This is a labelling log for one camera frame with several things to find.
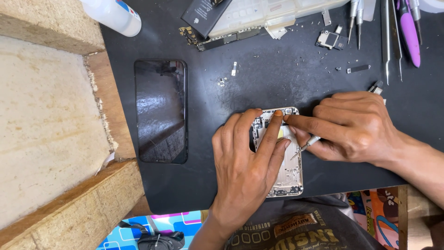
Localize phone logic board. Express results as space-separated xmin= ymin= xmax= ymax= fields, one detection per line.
xmin=179 ymin=26 xmax=261 ymax=52

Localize white plastic bottle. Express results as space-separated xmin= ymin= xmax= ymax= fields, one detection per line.
xmin=79 ymin=0 xmax=142 ymax=38

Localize person's dark printed shirt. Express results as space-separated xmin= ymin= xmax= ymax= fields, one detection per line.
xmin=225 ymin=195 xmax=386 ymax=250

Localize small black metal bracket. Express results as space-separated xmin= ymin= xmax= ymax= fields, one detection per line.
xmin=346 ymin=64 xmax=371 ymax=74

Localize wooden table leg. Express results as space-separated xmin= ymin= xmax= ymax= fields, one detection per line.
xmin=398 ymin=184 xmax=444 ymax=250

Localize black phone display panel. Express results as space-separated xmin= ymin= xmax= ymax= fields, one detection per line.
xmin=134 ymin=59 xmax=188 ymax=165

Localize phone speaker camera module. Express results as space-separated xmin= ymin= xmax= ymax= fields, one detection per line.
xmin=315 ymin=25 xmax=349 ymax=50

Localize wooden chipboard bench frame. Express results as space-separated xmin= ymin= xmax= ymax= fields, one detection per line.
xmin=0 ymin=0 xmax=145 ymax=250

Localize purple handled tool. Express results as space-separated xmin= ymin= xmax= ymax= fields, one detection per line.
xmin=396 ymin=0 xmax=422 ymax=69

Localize steel tweezers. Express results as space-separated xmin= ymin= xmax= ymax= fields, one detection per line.
xmin=380 ymin=0 xmax=391 ymax=86
xmin=391 ymin=0 xmax=404 ymax=83

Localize person's left hand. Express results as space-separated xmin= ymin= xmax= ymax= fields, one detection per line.
xmin=210 ymin=108 xmax=292 ymax=219

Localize colourful printed cloth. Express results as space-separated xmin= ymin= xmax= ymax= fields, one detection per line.
xmin=346 ymin=187 xmax=400 ymax=250

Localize person's right hand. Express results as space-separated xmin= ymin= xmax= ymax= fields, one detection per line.
xmin=284 ymin=91 xmax=404 ymax=166

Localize white metal shield bracket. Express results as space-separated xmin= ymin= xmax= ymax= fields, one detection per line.
xmin=265 ymin=20 xmax=296 ymax=40

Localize blue patterned floor mat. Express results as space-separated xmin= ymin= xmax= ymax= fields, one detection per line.
xmin=96 ymin=210 xmax=209 ymax=250

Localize white round container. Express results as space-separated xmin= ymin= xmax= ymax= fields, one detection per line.
xmin=418 ymin=0 xmax=444 ymax=14

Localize scattered tiny screws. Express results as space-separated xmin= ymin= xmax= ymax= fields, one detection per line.
xmin=294 ymin=19 xmax=345 ymax=74

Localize grey precision screwdriver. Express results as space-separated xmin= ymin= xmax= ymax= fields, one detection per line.
xmin=408 ymin=0 xmax=423 ymax=46

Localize small grey phone component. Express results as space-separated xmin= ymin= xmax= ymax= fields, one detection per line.
xmin=368 ymin=80 xmax=384 ymax=95

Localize small silver precision screwdriver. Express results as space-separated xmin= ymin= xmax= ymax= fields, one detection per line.
xmin=290 ymin=135 xmax=322 ymax=161

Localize silver phone housing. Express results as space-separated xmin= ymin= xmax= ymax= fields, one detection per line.
xmin=252 ymin=106 xmax=304 ymax=198

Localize black bag with strap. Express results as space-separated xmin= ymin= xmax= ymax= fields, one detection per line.
xmin=117 ymin=220 xmax=186 ymax=250

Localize black work mat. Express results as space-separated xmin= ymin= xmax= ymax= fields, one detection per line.
xmin=100 ymin=0 xmax=444 ymax=216

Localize translucent plastic organizer box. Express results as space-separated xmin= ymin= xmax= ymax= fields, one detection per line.
xmin=208 ymin=0 xmax=352 ymax=39

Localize black phone battery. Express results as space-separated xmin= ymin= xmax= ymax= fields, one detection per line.
xmin=181 ymin=0 xmax=234 ymax=39

